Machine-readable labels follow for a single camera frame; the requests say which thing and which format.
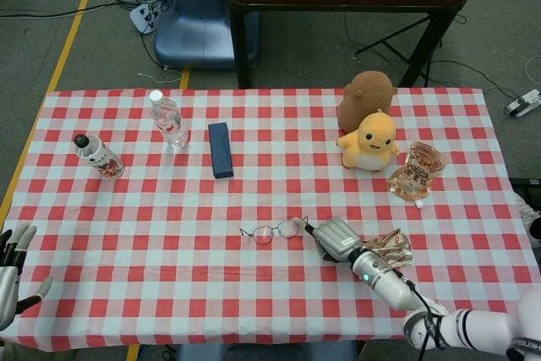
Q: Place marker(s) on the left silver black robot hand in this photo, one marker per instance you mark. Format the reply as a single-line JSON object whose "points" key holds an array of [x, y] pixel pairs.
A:
{"points": [[6, 285]]}

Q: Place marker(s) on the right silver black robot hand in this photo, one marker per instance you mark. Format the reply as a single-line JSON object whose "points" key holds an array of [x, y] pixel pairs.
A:
{"points": [[336, 240]]}

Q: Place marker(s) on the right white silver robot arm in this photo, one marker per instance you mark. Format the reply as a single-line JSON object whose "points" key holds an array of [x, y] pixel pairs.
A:
{"points": [[389, 280]]}

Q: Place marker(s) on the navy blue glasses case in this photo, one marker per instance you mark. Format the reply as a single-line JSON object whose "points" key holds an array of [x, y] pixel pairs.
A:
{"points": [[220, 149]]}

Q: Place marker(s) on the crumpled gold foil wrapper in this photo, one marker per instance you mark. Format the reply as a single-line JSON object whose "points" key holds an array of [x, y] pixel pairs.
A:
{"points": [[393, 251]]}

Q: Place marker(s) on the clear orange snack pouch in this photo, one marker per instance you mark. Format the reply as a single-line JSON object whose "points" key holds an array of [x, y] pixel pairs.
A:
{"points": [[416, 171]]}

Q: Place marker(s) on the yellow plush toy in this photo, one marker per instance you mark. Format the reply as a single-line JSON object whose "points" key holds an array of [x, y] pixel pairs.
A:
{"points": [[374, 137]]}

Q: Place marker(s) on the red white checkered tablecloth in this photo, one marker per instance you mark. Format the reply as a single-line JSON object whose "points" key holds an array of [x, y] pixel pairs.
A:
{"points": [[211, 285]]}

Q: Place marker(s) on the brown plush toy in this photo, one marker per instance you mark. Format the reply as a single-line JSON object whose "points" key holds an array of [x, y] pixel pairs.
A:
{"points": [[363, 94]]}

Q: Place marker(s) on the black cap white label bottle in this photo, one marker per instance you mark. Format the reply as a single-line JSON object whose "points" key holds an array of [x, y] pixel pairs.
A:
{"points": [[99, 158]]}

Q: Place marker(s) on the white fabric object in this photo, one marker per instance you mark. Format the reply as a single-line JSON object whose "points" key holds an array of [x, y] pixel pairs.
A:
{"points": [[526, 213]]}

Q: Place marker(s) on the black flat object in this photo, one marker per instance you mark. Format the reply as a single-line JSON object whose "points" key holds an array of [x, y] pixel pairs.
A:
{"points": [[526, 181]]}

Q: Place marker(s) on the clear plastic water bottle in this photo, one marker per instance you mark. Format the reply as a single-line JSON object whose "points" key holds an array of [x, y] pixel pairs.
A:
{"points": [[169, 120]]}

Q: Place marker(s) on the white grey power strip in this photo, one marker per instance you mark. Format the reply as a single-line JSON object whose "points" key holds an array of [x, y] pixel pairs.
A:
{"points": [[522, 105]]}

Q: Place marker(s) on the blue chair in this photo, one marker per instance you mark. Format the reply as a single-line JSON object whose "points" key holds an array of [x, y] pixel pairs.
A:
{"points": [[194, 31]]}

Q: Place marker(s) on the white power strip with plugs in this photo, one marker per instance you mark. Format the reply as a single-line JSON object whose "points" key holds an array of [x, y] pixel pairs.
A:
{"points": [[141, 16]]}

